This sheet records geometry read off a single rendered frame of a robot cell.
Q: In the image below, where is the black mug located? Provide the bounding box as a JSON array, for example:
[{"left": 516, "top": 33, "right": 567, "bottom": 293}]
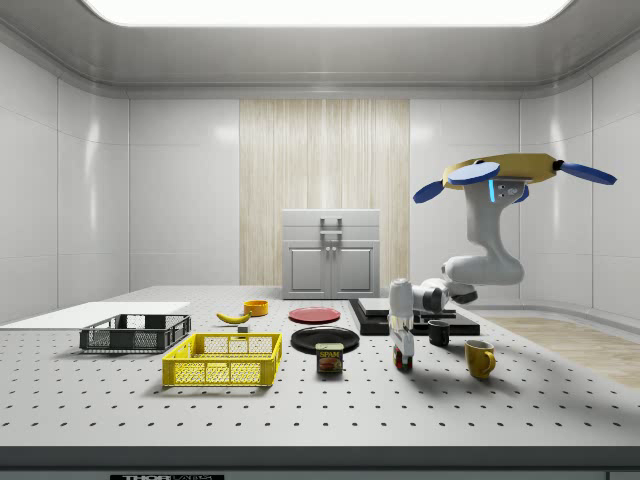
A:
[{"left": 426, "top": 319, "right": 452, "bottom": 348}]

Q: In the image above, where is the flat-sided can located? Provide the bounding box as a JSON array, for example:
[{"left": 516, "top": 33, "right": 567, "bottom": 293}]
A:
[{"left": 314, "top": 342, "right": 346, "bottom": 375}]

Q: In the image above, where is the red plate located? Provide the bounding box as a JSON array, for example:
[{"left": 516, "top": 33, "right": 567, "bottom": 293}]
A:
[{"left": 288, "top": 306, "right": 342, "bottom": 325}]

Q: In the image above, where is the dark grey basket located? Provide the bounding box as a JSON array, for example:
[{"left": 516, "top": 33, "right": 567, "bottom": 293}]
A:
[{"left": 78, "top": 313, "right": 193, "bottom": 355}]

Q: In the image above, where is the white cabinet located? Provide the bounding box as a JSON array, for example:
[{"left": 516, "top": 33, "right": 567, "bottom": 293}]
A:
[{"left": 281, "top": 208, "right": 381, "bottom": 301}]

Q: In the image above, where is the white board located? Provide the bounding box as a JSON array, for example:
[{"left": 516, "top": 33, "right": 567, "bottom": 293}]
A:
[{"left": 0, "top": 301, "right": 192, "bottom": 330}]

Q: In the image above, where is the black plate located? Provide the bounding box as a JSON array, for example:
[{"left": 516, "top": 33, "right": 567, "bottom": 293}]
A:
[{"left": 290, "top": 325, "right": 361, "bottom": 355}]

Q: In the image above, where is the black stove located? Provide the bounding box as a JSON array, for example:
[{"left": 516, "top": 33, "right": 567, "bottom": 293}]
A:
[{"left": 348, "top": 296, "right": 482, "bottom": 337}]

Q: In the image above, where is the drone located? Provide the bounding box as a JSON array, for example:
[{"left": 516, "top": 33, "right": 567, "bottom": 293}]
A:
[{"left": 412, "top": 153, "right": 618, "bottom": 204}]

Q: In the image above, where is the yellow mug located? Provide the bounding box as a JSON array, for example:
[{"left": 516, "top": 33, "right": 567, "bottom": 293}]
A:
[{"left": 463, "top": 339, "right": 498, "bottom": 380}]

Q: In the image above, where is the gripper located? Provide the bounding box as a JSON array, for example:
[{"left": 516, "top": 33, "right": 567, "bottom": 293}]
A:
[{"left": 389, "top": 315, "right": 415, "bottom": 359}]

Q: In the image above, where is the yellow basket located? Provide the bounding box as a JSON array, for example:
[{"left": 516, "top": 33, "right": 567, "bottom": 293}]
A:
[{"left": 161, "top": 332, "right": 284, "bottom": 388}]

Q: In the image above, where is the puzzle cube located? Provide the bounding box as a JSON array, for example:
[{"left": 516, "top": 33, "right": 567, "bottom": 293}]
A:
[{"left": 393, "top": 344, "right": 415, "bottom": 373}]

